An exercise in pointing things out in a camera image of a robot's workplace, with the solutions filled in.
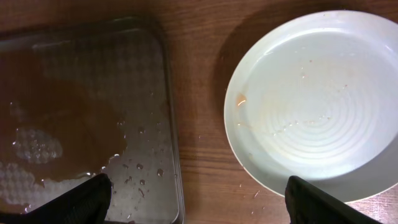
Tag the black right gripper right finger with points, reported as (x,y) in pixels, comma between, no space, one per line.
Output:
(307,204)

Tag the dark brown serving tray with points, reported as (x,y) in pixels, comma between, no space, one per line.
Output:
(88,100)

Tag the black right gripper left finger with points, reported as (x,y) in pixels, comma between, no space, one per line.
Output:
(87,203)

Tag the grey-green plate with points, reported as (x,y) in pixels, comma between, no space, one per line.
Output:
(317,98)

